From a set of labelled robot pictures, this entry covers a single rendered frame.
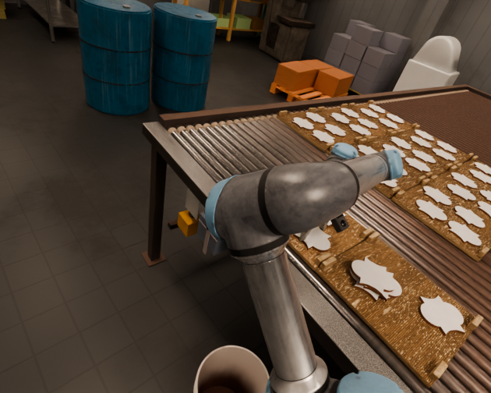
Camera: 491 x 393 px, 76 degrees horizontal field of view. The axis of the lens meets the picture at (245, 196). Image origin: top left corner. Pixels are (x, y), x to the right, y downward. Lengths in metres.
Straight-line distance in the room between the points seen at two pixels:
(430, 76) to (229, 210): 5.48
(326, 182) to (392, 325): 0.66
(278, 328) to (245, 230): 0.19
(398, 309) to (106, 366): 1.35
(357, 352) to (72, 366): 1.33
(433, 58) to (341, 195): 5.45
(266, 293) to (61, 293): 1.62
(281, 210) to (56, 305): 1.71
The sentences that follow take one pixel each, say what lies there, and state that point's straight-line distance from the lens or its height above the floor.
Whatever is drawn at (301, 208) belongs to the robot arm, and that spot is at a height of 1.40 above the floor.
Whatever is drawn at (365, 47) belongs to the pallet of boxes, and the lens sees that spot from 6.15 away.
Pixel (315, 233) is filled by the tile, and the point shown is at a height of 0.95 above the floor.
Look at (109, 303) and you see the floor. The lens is 1.99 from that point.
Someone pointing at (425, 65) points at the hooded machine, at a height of 0.87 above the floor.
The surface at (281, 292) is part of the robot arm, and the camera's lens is 0.58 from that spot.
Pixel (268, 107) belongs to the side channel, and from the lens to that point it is 2.01.
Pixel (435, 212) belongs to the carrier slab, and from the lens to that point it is 1.66.
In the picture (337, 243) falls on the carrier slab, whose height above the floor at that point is 0.94.
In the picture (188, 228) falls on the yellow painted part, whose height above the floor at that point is 0.67.
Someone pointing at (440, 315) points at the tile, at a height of 0.95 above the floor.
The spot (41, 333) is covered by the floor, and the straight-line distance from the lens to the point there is 1.97.
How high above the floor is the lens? 1.68
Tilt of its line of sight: 38 degrees down
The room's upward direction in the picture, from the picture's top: 16 degrees clockwise
